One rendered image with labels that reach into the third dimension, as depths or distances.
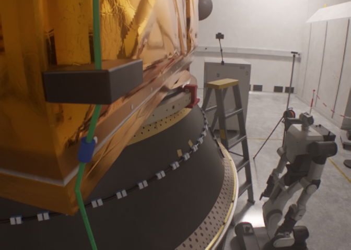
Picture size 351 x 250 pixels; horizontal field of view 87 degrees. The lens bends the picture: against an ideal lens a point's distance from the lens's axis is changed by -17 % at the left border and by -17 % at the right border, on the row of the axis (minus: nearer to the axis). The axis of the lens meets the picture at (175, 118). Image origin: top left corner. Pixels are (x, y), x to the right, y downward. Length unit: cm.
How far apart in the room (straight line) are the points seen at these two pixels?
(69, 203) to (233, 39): 831
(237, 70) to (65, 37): 431
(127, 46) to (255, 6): 842
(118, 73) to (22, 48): 9
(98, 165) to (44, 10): 21
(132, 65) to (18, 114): 13
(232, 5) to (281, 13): 185
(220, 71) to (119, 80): 426
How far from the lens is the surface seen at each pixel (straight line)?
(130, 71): 23
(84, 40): 24
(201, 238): 95
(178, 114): 94
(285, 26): 894
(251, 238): 235
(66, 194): 27
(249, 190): 292
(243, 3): 861
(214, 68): 443
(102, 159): 34
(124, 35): 31
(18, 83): 24
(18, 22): 23
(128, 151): 74
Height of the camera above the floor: 194
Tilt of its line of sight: 20 degrees down
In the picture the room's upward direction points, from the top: straight up
